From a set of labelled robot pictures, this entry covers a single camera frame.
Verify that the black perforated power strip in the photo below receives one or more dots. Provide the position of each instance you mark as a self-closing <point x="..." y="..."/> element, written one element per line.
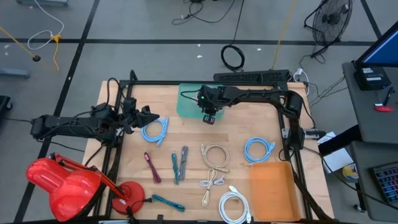
<point x="248" y="76"/>

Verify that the white power adapter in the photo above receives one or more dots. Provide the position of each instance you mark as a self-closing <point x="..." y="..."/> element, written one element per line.
<point x="299" y="72"/>

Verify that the white paper box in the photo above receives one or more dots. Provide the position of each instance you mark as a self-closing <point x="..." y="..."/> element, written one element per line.
<point x="337" y="160"/>

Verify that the grey desk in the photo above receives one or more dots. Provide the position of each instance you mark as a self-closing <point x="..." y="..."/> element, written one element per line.
<point x="385" y="130"/>
<point x="363" y="155"/>

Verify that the black pen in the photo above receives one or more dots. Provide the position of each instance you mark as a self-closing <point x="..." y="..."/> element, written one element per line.
<point x="388" y="96"/>

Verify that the yellow blue round roll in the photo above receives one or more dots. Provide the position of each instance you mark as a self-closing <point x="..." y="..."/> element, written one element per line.
<point x="349" y="172"/>

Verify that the red desk lamp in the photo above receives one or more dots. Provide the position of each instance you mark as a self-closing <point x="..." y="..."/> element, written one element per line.
<point x="68" y="189"/>

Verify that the grey metal mounting plate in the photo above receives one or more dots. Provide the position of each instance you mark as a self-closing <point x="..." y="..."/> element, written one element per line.
<point x="119" y="132"/>
<point x="285" y="133"/>

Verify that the black small power brick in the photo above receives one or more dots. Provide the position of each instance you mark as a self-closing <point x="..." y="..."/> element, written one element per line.
<point x="314" y="134"/>

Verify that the black mini computer box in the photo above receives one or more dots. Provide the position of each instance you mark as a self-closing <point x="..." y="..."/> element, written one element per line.
<point x="371" y="77"/>

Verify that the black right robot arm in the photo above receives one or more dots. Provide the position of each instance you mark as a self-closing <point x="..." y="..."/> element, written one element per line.
<point x="264" y="95"/>

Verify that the translucent green plastic bin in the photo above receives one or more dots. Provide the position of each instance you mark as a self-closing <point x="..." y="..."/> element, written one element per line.
<point x="186" y="107"/>

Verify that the black floor fan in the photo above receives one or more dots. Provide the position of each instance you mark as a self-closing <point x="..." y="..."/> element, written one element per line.
<point x="331" y="18"/>

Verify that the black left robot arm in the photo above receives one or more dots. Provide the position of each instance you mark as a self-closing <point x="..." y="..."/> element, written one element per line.
<point x="62" y="126"/>

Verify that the black aluminium table frame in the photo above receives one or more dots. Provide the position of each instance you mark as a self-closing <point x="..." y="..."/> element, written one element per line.
<point x="155" y="82"/>

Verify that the grey furniture base bar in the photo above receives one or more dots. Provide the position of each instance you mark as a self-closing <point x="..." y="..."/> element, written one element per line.
<point x="12" y="73"/>

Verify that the red flat desk object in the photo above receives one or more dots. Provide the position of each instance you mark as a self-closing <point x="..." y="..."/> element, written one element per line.
<point x="384" y="109"/>

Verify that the black rolling caster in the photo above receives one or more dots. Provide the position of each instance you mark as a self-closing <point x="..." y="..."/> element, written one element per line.
<point x="4" y="104"/>

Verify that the white paper sheet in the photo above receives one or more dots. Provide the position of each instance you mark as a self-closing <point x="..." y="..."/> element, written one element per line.
<point x="328" y="137"/>

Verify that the computer monitor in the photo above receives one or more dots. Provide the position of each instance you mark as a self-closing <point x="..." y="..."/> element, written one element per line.
<point x="382" y="49"/>

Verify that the backlit computer keyboard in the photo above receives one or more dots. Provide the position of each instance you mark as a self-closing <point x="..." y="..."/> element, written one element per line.
<point x="387" y="183"/>

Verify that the black floor puck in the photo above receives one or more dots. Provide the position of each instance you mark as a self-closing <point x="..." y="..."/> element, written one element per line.
<point x="36" y="58"/>

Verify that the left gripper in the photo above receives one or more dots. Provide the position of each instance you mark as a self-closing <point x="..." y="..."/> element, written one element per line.
<point x="132" y="116"/>

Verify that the translucent orange plastic bin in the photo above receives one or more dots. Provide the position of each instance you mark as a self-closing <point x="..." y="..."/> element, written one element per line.
<point x="273" y="193"/>

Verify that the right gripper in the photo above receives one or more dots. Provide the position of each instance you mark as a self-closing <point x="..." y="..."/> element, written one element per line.
<point x="211" y="99"/>

